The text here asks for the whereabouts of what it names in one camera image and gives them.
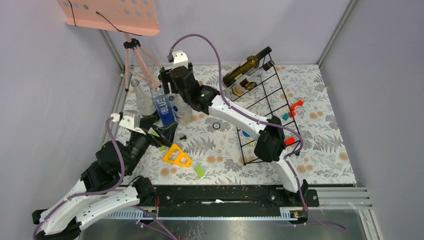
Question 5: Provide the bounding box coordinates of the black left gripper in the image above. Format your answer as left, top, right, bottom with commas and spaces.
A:
125, 115, 179, 175

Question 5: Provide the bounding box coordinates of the clear bottle black label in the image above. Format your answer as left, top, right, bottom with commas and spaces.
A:
130, 79, 159, 119

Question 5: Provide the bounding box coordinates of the blue square glass bottle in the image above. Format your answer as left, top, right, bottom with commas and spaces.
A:
149, 87, 176, 126

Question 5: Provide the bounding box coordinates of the clear round bottle gold label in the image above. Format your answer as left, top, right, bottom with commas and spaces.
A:
170, 94, 194, 125

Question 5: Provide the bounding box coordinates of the clear bottle blue gold emblem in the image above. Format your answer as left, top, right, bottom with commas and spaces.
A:
158, 85, 175, 103

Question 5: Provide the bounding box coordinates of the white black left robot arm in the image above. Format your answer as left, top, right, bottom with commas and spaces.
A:
32, 111, 178, 240

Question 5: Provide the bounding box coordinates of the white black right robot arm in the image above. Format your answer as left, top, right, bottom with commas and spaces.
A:
158, 65, 307, 206

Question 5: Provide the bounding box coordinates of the clear square bottle black cap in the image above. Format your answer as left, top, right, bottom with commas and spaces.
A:
226, 60, 275, 100

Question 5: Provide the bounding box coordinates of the dark green wine bottle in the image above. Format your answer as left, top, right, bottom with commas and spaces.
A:
222, 46, 272, 87

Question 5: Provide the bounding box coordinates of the red block near rack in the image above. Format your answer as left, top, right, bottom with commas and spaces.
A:
284, 136, 296, 146

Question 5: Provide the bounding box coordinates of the poker chip near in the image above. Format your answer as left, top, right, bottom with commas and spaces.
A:
212, 122, 221, 130

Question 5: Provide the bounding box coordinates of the green flat block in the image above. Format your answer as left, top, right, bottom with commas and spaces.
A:
195, 165, 205, 178

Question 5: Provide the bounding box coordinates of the pink music stand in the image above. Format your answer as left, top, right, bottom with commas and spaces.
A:
58, 0, 163, 92

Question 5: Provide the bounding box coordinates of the blue arch toy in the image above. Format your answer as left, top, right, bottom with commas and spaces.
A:
242, 131, 250, 138

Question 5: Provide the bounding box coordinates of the teal cube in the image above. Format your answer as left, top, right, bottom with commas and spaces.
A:
282, 113, 290, 121

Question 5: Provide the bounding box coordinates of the red arch block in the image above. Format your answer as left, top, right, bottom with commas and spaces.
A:
289, 100, 304, 118

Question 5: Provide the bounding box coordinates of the white poker chip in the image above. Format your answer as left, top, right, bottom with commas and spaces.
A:
313, 135, 323, 144

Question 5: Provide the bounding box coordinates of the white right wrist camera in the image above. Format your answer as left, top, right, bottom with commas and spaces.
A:
171, 50, 189, 69

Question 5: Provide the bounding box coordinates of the yellow triangle frame toy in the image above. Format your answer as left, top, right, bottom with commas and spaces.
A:
162, 143, 192, 168

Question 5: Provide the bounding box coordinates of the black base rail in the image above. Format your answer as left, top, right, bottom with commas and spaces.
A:
124, 183, 327, 219

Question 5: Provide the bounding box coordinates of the black wire wine rack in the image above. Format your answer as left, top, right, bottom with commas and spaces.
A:
228, 55, 304, 165

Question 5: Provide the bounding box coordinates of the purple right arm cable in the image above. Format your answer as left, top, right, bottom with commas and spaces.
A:
167, 33, 347, 232

